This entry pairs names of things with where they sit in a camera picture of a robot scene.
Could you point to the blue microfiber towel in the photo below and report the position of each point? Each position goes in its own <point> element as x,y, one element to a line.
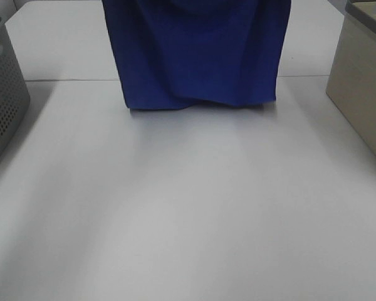
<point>175,54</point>

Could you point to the grey perforated plastic basket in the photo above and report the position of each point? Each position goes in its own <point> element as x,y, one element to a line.
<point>14,95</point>

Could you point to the beige storage box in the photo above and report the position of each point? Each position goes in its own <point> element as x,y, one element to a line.
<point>352,81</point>

